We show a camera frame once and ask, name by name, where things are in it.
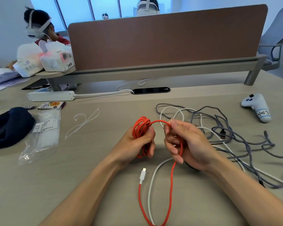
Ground person's right forearm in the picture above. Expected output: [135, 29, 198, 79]
[204, 155, 283, 226]

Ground looped white cable tie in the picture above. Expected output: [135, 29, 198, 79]
[117, 78, 155, 91]
[65, 113, 87, 139]

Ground white head-mounted headset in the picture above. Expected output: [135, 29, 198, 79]
[136, 0, 160, 17]
[26, 10, 52, 39]

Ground white power strip cord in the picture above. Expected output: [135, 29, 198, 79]
[74, 89, 135, 98]

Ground white printed snack packet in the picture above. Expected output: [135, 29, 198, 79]
[37, 101, 67, 110]

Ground grey braided cable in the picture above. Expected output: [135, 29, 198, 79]
[155, 103, 283, 189]

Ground large glass window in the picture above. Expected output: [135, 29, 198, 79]
[29, 0, 172, 32]

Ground black flat tablet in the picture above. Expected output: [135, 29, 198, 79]
[21, 84, 51, 90]

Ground person's right hand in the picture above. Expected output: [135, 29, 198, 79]
[163, 119, 221, 173]

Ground person's left forearm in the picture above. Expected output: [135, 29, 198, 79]
[39, 157, 125, 226]

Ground round beige shelf board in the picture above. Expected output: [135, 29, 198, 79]
[35, 67, 76, 79]

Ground red cable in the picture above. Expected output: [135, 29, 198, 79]
[132, 116, 184, 226]

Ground person's left hand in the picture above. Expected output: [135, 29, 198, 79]
[108, 126, 156, 172]

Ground white paper sheets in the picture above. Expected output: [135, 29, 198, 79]
[0, 68, 33, 94]

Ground white zip ties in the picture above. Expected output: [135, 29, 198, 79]
[73, 108, 100, 133]

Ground clear bag of zip ties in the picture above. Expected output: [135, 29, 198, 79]
[18, 109, 61, 166]

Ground white tissue pack pink label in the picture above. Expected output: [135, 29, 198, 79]
[39, 40, 76, 72]

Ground grey metal desk shelf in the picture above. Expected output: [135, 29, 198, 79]
[47, 54, 267, 92]

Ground white power strip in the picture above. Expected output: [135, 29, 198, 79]
[26, 90, 76, 102]

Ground white cable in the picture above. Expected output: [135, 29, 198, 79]
[147, 106, 283, 226]

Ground navy baseball cap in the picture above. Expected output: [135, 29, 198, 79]
[0, 107, 36, 152]

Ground grey office chair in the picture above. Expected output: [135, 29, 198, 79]
[258, 3, 283, 71]
[55, 30, 70, 41]

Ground white labelled hand controller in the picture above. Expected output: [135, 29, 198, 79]
[241, 93, 272, 123]

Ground brown desk divider panel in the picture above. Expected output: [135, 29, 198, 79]
[68, 4, 268, 71]

